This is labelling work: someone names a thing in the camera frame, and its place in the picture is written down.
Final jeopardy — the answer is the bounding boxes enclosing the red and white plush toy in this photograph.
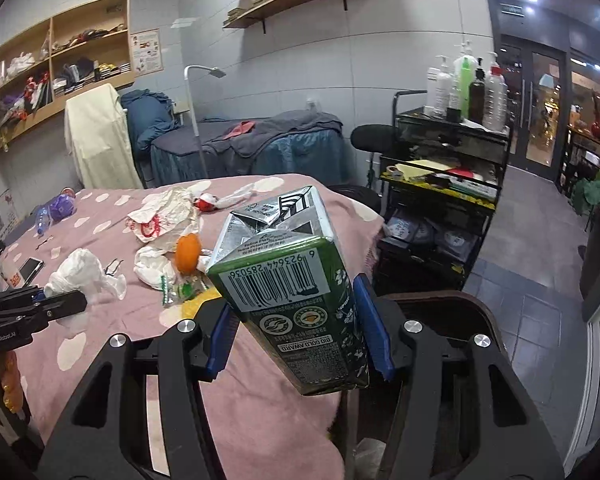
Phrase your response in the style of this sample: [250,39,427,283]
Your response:
[192,192,222,214]

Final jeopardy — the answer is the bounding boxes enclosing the black metal cart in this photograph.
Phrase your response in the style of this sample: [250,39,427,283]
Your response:
[374,90,512,292]

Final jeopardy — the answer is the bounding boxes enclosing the black round stool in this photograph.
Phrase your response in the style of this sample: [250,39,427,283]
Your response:
[350,124,399,197]

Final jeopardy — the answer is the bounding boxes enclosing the glass double door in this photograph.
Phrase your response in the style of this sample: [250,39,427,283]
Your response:
[499,34,569,179]

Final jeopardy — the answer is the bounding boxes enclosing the brown trash bin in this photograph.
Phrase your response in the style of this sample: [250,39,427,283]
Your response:
[330,290,512,480]

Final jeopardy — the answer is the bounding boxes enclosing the smartphone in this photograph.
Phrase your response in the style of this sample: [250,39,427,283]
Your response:
[17,257,46,284]

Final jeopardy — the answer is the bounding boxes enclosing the yellow papers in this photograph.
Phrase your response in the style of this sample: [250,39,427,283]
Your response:
[397,158,462,181]

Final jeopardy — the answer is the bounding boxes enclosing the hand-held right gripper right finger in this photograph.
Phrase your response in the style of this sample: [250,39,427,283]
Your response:
[352,272,566,480]

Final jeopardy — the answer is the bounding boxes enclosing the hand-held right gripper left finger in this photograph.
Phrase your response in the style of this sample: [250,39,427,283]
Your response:
[35,296,241,480]

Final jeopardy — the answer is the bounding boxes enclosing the white floor lamp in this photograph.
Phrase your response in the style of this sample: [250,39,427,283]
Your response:
[182,64,227,181]

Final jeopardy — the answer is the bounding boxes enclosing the green drink carton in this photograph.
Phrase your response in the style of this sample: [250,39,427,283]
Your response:
[205,185,372,397]

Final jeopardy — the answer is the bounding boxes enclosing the white pump bottle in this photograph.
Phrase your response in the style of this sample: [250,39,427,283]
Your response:
[424,55,454,119]

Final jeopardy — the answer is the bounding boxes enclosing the clear plastic bottle red cap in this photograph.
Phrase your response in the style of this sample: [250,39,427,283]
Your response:
[482,52,509,132]

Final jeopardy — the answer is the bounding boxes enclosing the white plastic scrap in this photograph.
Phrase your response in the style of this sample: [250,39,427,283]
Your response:
[215,182,259,209]

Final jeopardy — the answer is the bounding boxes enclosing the wooden wall cabinet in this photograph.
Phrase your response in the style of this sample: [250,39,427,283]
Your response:
[0,0,136,154]

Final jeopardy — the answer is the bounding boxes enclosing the wall poster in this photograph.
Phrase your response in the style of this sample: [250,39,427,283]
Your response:
[129,29,165,77]

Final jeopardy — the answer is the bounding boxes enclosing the pink polka dot blanket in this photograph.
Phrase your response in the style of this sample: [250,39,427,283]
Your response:
[0,174,386,475]

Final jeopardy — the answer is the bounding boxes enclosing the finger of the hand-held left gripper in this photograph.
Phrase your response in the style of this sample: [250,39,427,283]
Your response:
[0,285,47,314]
[15,291,89,334]

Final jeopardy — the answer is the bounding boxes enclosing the grey blanket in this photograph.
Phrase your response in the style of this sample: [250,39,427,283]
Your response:
[199,110,344,157]

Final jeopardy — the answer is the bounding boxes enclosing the orange fruit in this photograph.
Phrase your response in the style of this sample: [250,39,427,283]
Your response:
[175,233,202,276]

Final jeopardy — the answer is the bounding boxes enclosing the dark brown bottle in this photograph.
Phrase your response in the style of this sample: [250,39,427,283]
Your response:
[468,67,486,124]

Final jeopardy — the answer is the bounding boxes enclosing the red cloth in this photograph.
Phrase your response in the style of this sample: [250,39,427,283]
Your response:
[223,120,259,140]

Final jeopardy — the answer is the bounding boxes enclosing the green bottle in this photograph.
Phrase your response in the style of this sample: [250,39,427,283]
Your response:
[457,57,476,122]

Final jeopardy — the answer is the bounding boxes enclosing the blue duvet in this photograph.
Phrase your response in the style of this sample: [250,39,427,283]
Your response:
[120,89,176,154]

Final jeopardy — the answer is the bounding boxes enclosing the massage bed blue cover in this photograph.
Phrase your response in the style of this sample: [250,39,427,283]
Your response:
[149,110,349,187]

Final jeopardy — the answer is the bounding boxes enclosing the white paper bag red print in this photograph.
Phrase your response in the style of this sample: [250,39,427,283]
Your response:
[126,187,204,252]

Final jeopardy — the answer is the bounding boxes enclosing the purple toy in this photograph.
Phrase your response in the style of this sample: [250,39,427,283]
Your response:
[47,194,81,222]

